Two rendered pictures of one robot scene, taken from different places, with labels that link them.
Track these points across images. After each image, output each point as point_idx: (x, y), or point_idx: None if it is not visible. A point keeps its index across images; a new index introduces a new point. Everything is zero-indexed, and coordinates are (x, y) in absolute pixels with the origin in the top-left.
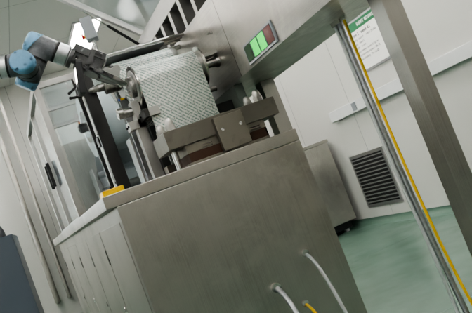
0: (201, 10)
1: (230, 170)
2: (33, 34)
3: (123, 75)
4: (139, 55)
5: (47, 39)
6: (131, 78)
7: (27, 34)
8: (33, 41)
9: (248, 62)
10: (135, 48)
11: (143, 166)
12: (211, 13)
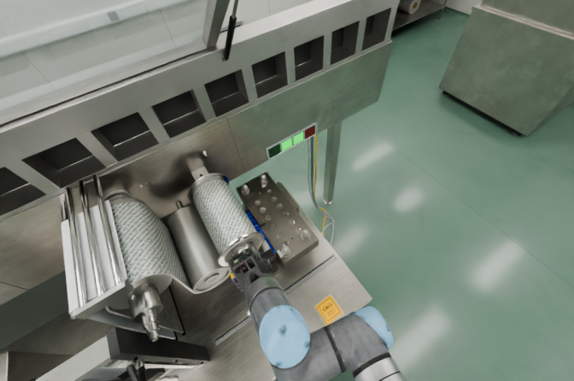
0: (184, 135)
1: None
2: (297, 318)
3: (170, 269)
4: (67, 249)
5: (287, 300)
6: (251, 243)
7: (301, 329)
8: (304, 322)
9: (264, 159)
10: (112, 235)
11: (172, 330)
12: (216, 133)
